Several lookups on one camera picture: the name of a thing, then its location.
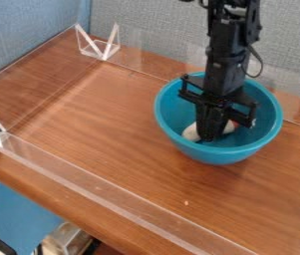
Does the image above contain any toy mushroom brown cap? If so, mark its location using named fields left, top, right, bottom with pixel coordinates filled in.
left=180, top=121, right=238, bottom=142

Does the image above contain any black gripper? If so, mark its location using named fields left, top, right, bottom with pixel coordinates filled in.
left=178, top=75, right=258, bottom=141

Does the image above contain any metal frame under table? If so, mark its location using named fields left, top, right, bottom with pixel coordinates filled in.
left=32, top=222, right=92, bottom=255

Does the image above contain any blue plastic bowl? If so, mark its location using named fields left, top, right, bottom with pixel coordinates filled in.
left=152, top=71, right=285, bottom=166

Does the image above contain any clear acrylic corner bracket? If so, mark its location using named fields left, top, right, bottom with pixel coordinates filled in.
left=73, top=24, right=120, bottom=61

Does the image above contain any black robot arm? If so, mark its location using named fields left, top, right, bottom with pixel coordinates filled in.
left=178, top=0, right=262, bottom=141

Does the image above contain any clear acrylic front barrier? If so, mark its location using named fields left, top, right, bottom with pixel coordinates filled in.
left=0, top=124, right=255, bottom=255

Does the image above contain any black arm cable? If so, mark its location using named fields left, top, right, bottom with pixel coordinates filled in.
left=239, top=45, right=265, bottom=80

